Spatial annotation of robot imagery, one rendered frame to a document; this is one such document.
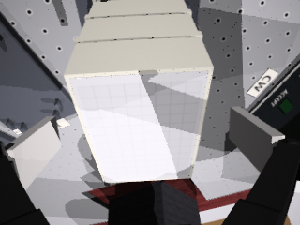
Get white rectangular block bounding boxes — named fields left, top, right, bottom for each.
left=89, top=0, right=188, bottom=14
left=79, top=9, right=198, bottom=38
left=64, top=31, right=214, bottom=183

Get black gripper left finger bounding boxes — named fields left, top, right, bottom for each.
left=0, top=116, right=61, bottom=225

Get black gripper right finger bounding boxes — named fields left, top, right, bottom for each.
left=221, top=106, right=300, bottom=225

